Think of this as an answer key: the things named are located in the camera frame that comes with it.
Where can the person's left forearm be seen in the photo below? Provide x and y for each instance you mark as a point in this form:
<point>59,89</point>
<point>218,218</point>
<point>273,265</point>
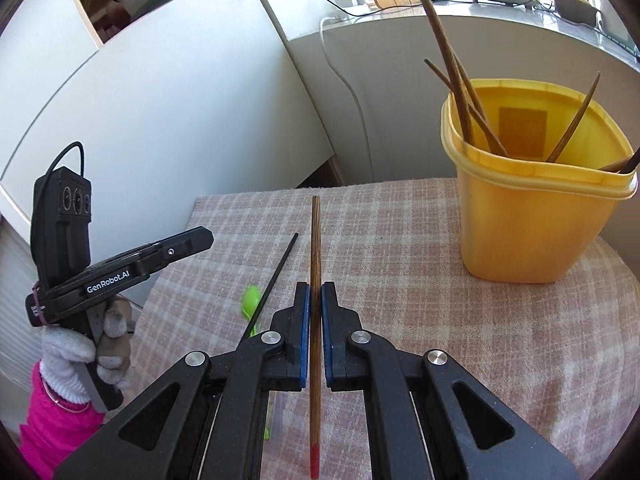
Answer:
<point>55,430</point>

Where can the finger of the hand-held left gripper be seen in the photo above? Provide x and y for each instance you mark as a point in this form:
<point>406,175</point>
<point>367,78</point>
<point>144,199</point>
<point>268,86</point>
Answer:
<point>185,242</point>

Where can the white slatted panel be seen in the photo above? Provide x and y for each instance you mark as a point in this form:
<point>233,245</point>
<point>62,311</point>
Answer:
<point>17,285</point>

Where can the person's left hand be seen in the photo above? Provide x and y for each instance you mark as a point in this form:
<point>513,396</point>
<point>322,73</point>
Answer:
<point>65,355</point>

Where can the potted plant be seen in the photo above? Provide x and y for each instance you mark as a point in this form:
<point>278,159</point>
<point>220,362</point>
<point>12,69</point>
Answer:
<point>85,5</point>

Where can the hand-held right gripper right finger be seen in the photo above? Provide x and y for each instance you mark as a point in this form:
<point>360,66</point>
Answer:
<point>327,330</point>

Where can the yellow plastic container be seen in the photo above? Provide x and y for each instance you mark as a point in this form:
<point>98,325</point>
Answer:
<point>525,230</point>

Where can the green plastic spoon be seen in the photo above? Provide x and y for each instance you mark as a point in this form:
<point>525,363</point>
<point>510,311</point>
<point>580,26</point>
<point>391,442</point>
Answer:
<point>250,300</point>

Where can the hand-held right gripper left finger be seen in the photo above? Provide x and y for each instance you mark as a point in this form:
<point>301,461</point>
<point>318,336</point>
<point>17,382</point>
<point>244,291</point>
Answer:
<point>302,330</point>

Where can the pink checked tablecloth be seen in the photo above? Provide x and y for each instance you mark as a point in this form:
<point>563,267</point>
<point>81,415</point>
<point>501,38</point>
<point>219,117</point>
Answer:
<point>400,260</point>

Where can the black chopstick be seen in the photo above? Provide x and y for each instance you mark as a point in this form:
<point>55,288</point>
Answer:
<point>274,280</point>

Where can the white cabinet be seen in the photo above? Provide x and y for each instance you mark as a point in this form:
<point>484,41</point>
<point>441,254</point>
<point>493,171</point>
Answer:
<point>175,110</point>

